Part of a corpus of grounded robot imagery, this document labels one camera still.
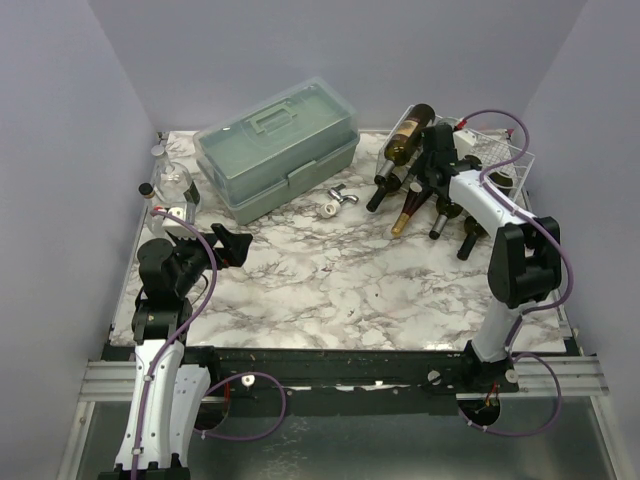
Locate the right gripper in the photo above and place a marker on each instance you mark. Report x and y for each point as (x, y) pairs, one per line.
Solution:
(432, 163)

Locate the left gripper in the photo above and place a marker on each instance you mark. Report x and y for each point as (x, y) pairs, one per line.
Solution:
(235, 246)

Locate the clear bottle white label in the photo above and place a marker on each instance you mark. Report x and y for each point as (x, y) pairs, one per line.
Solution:
(154, 201)

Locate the round clear bottle dark label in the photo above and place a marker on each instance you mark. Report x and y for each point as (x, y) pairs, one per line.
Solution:
(173, 180)

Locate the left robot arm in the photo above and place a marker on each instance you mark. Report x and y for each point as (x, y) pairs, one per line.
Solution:
(167, 390)

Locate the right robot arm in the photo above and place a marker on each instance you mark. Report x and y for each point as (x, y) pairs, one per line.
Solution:
(525, 265)

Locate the dark green bottle top left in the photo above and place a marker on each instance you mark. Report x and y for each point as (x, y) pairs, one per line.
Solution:
(405, 140)

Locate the red wine bottle gold foil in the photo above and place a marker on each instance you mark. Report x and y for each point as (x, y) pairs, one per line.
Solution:
(418, 194)

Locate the dark bottle bottom left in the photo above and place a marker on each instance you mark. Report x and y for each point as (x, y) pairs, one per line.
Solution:
(386, 185)

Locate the green bottle black neck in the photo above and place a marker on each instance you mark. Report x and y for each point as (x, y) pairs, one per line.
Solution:
(472, 235)

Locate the chrome white bottle stopper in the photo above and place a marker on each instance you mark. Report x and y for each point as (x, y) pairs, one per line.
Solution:
(337, 199)

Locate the green plastic toolbox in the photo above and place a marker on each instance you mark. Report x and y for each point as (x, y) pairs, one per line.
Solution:
(282, 148)

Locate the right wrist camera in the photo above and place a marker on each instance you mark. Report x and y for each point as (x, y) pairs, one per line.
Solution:
(464, 140)

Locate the white wire wine rack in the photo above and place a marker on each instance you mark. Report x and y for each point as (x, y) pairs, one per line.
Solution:
(498, 214)

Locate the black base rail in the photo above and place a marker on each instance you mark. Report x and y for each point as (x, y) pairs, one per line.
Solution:
(311, 382)

